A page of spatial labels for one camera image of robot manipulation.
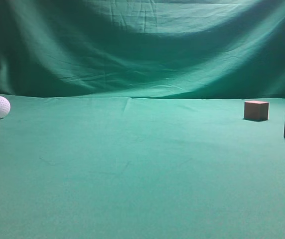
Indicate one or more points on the green cloth backdrop and cover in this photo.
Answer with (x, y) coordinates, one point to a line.
(127, 119)

